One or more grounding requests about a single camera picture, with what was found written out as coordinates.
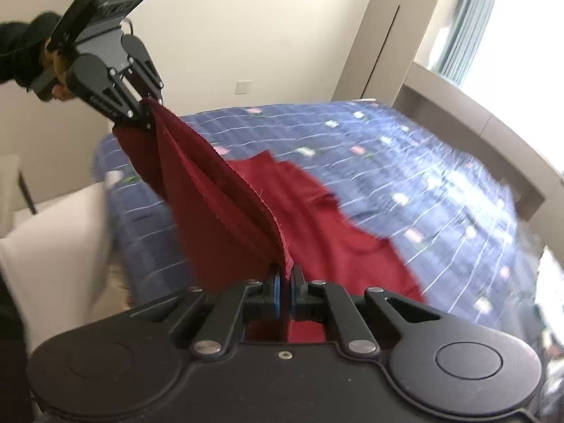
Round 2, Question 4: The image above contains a person's left hand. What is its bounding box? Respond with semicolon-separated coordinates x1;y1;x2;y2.
42;39;82;103

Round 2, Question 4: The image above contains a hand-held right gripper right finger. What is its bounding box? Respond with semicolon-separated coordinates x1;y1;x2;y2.
288;265;443;356

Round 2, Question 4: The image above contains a blue checked quilt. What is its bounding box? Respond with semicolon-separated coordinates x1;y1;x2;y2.
90;100;521;332

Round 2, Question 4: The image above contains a red long-sleeve shirt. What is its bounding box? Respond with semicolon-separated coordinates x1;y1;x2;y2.
111;97;427;345

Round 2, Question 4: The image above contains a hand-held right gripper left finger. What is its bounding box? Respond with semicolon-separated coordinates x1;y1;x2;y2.
128;264;285;357

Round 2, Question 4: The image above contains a window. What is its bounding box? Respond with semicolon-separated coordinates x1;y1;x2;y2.
458;0;564;117

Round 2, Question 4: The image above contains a beige wardrobe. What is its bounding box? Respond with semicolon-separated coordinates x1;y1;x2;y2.
330;0;454;109

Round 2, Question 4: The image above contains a blue-grey curtain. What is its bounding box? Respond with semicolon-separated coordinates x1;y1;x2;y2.
434;0;512;86

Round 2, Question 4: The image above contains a beige window bench cabinet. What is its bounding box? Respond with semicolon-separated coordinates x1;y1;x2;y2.
392;61;564;226

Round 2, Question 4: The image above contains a white cushion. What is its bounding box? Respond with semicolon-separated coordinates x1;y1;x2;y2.
0;182;116;347

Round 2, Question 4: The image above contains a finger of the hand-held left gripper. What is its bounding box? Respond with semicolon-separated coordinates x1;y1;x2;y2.
125;57;165;107
79;75;156;131

